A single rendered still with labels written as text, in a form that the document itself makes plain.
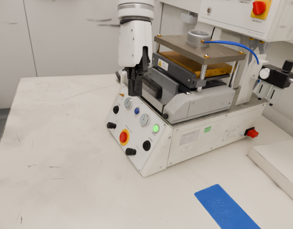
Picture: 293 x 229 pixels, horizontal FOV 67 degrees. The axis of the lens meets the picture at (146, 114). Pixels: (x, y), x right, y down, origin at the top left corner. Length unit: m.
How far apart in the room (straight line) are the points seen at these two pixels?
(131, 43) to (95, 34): 1.73
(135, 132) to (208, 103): 0.26
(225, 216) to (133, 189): 0.27
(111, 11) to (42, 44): 0.68
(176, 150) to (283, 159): 0.39
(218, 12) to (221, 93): 0.33
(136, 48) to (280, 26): 0.49
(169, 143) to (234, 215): 0.27
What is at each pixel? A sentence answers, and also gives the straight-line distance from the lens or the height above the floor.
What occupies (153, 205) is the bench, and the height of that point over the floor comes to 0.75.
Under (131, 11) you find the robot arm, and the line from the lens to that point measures 0.52.
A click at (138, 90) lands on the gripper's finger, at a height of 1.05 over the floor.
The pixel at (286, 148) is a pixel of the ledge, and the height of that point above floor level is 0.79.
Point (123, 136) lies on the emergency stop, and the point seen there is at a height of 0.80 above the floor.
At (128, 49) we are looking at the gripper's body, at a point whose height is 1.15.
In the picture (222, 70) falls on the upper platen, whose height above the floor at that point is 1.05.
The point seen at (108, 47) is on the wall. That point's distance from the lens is 2.28.
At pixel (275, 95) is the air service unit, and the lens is 0.79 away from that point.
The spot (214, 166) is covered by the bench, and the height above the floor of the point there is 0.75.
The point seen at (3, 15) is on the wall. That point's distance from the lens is 2.24.
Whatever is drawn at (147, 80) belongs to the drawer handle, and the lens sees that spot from 0.72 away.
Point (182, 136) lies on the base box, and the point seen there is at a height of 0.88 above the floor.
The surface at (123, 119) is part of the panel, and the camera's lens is 0.83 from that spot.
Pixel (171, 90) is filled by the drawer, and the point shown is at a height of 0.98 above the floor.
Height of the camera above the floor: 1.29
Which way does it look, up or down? 32 degrees down
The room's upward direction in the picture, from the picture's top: 6 degrees clockwise
